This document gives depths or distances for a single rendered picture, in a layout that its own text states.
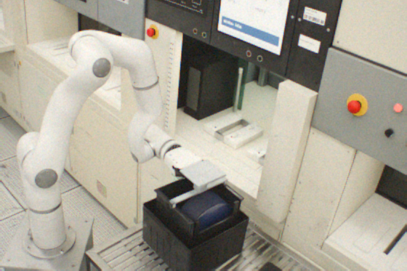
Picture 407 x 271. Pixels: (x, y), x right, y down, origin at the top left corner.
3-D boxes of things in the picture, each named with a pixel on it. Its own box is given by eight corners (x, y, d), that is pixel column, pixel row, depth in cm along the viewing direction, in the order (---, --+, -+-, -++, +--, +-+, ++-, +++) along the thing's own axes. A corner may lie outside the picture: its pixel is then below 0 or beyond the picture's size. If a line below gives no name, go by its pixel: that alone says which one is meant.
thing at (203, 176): (200, 211, 173) (210, 145, 158) (235, 241, 160) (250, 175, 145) (150, 235, 159) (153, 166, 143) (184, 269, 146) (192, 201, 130)
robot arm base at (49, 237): (16, 256, 147) (8, 218, 137) (33, 219, 163) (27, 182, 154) (68, 261, 148) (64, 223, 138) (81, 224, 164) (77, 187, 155)
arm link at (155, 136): (155, 147, 152) (176, 135, 156) (134, 130, 160) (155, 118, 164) (159, 165, 157) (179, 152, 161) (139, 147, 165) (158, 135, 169)
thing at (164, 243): (197, 211, 179) (200, 177, 170) (243, 251, 161) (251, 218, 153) (140, 237, 162) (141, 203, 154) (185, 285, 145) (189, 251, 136)
